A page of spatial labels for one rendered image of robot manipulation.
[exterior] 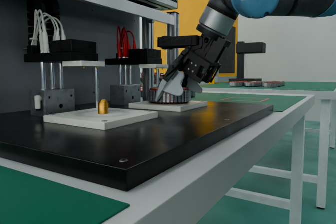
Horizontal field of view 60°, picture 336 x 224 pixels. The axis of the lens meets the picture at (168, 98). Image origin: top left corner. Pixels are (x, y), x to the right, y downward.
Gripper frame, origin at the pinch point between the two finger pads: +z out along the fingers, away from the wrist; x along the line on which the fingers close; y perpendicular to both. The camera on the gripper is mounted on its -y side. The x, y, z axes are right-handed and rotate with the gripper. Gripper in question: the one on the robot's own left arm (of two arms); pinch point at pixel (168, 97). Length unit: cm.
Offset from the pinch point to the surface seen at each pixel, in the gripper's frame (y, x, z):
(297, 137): 30, 89, 11
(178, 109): 7.1, -7.6, -2.0
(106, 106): 1.0, -24.5, -0.6
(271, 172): 30, 137, 53
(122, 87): -11.7, -3.8, 4.1
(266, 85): -8, 157, 7
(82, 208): 21, -49, -7
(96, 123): 6.0, -31.8, -1.6
